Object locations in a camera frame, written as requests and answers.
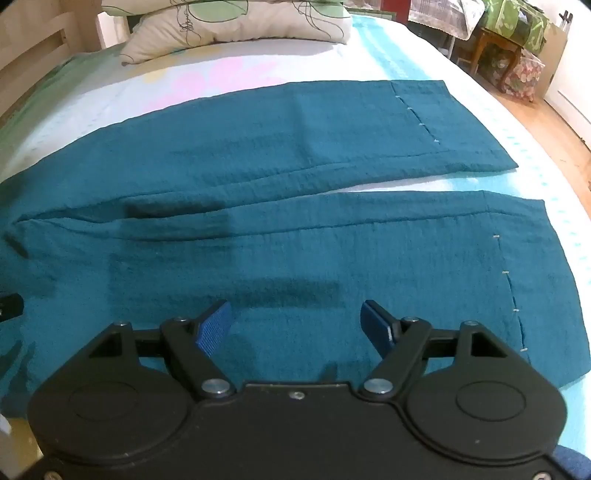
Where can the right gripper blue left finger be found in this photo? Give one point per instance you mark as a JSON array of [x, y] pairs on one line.
[[188, 346]]

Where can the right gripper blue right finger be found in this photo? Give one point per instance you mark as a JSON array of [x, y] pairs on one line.
[[401, 343]]

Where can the teal pants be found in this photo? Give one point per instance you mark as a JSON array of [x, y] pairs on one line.
[[253, 197]]

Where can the floral storage box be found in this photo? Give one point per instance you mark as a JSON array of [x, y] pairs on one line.
[[520, 74]]

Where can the leaf print pillow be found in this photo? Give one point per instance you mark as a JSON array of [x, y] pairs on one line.
[[166, 27]]

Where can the grey plaid cloth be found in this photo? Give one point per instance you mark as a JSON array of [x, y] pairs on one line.
[[457, 18]]

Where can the green patterned bag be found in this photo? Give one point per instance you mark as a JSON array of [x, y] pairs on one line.
[[518, 21]]

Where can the wooden headboard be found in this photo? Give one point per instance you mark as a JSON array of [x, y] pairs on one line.
[[37, 36]]

